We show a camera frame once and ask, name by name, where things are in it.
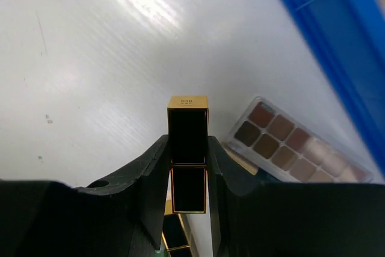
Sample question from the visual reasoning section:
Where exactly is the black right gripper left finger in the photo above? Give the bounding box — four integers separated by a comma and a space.
1, 135, 170, 256

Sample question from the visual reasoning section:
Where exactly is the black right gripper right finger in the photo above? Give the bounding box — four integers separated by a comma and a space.
207, 137, 384, 256

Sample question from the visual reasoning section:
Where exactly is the green mascara tube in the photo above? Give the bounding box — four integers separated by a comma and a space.
154, 248, 167, 257

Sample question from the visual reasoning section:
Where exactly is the black gold lipstick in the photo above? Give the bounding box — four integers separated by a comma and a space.
167, 96, 209, 214
162, 200, 199, 257

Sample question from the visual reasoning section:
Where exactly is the black gold eyeliner pencil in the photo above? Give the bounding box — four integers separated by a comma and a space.
221, 142, 275, 181

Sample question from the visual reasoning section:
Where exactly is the eyeshadow palette clear case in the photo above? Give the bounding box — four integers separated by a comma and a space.
224, 97, 373, 184

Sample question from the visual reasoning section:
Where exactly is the blue plastic organizer bin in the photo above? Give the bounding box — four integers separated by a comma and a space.
282, 0, 384, 172

